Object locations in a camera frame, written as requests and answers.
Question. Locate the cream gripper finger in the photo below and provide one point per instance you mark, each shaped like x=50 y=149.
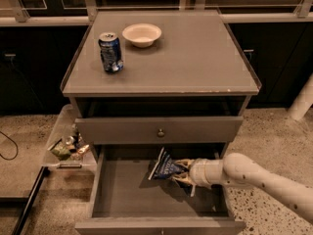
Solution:
x=183 y=180
x=186 y=163

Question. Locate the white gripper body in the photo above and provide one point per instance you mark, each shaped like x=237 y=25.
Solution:
x=198 y=173

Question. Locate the blue chip bag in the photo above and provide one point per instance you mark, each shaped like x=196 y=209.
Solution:
x=165 y=167

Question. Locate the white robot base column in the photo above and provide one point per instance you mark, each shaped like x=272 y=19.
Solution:
x=303 y=101

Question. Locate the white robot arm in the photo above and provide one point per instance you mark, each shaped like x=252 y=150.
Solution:
x=238 y=170

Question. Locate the grey top drawer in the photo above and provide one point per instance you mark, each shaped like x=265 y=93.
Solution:
x=143 y=130

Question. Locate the round brass drawer knob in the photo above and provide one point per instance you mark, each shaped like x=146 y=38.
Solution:
x=160 y=133

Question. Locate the grey drawer cabinet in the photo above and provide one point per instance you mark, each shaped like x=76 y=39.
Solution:
x=195 y=69

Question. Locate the grey open middle drawer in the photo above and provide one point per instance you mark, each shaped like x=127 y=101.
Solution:
x=125 y=201

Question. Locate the clear plastic bin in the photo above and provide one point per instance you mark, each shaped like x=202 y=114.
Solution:
x=65 y=130

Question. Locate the green snack packet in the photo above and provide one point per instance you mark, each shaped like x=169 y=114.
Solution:
x=60 y=151

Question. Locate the white paper bowl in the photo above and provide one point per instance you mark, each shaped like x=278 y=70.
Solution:
x=142 y=35

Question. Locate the blue soda can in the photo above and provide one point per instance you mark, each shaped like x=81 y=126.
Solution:
x=110 y=52

